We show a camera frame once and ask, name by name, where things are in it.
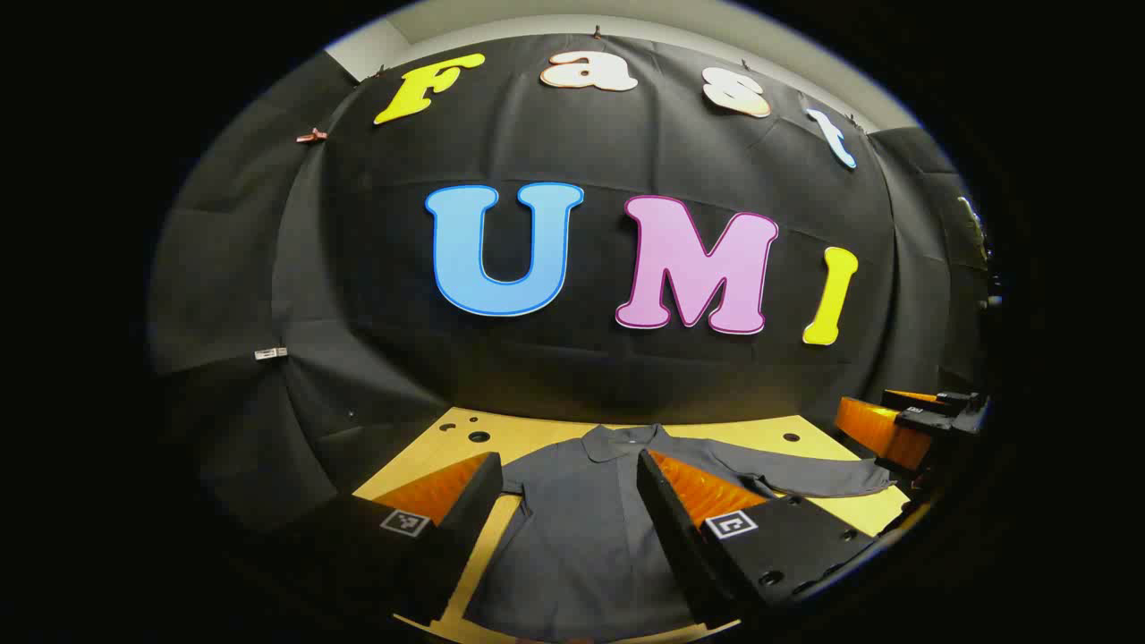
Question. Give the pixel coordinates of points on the black backdrop cloth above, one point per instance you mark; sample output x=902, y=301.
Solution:
x=581, y=376

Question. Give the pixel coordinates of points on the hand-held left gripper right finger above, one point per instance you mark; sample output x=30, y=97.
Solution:
x=666, y=528

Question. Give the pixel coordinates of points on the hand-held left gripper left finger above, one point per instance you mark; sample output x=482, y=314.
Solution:
x=474, y=510

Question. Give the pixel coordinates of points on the silver metal cloth clip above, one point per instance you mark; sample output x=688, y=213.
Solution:
x=270, y=353

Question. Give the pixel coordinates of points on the copper cloth clip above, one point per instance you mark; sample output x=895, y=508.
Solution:
x=311, y=136

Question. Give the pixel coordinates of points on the grey collared shirt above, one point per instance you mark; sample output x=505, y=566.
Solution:
x=572, y=537

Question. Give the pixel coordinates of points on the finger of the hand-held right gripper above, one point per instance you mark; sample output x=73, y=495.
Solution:
x=881, y=431
x=912, y=400

